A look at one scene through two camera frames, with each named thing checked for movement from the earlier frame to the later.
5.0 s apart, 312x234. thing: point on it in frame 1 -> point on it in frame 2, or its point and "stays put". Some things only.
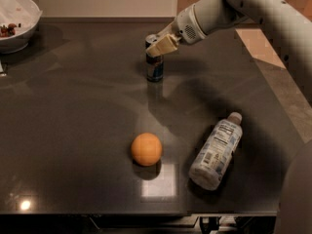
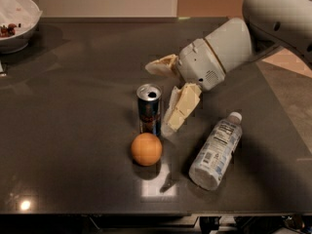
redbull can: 154,64 -> 149,99
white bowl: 19,19 stays put
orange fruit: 146,149 stays put
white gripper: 185,25 -> 200,63
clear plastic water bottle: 207,170 stays put
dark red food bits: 7,31 stays put
